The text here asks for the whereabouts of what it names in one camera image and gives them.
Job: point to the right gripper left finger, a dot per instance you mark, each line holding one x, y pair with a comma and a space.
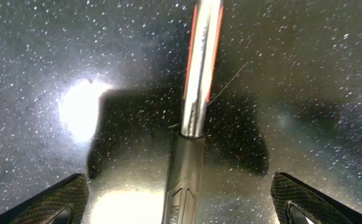
53, 202

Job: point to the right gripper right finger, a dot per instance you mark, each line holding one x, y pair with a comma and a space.
305, 202

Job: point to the hammer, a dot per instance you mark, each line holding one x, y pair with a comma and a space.
196, 93

